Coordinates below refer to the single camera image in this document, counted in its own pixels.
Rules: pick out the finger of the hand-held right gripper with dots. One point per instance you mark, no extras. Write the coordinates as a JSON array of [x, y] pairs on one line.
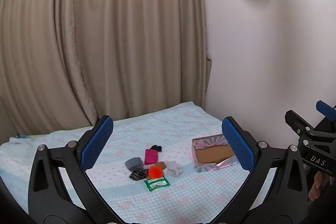
[[325, 108], [298, 121]]

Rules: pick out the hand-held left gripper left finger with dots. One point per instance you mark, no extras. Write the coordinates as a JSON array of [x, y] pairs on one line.
[[97, 145]]

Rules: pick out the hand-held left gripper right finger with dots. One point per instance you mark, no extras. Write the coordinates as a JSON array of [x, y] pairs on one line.
[[237, 145]]

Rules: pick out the pink striped cardboard box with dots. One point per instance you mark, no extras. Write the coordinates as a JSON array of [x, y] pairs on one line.
[[210, 155]]

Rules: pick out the grey sock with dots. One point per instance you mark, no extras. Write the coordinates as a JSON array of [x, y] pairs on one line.
[[134, 163]]

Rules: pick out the black printed cloth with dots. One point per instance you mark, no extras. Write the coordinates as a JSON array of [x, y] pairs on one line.
[[138, 174]]

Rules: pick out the orange pompom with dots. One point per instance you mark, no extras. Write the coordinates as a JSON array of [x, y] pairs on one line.
[[156, 172]]

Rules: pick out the green tissue packet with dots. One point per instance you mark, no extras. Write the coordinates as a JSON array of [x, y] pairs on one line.
[[157, 183]]

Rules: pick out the person's right hand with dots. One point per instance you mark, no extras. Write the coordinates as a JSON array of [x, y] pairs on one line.
[[317, 184]]

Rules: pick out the pink pouch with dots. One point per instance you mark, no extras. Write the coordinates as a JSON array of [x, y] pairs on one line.
[[151, 156]]

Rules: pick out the black scrunchie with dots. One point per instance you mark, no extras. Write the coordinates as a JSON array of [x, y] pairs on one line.
[[156, 148]]

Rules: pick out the blue checkered bed blanket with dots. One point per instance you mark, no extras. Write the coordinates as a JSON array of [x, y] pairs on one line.
[[162, 124]]

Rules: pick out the beige curtain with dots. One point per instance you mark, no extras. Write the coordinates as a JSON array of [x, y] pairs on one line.
[[105, 29]]

